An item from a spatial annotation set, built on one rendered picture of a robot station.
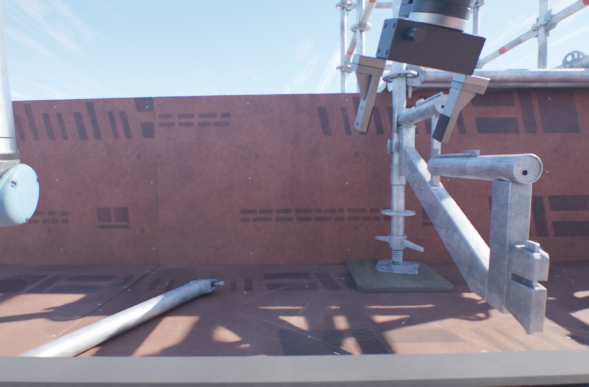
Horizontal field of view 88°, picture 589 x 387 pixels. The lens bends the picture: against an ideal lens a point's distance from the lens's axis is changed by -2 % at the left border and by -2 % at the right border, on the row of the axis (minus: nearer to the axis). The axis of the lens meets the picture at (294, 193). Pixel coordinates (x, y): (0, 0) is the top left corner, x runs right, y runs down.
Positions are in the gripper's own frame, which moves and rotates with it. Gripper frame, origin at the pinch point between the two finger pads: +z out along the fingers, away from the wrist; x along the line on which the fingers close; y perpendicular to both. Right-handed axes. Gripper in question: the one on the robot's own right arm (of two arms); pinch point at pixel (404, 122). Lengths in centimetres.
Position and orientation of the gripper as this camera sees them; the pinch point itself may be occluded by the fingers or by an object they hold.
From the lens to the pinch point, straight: 51.6
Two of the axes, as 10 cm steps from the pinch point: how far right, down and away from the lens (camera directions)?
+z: -1.6, 8.8, 4.5
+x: 9.8, 0.9, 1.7
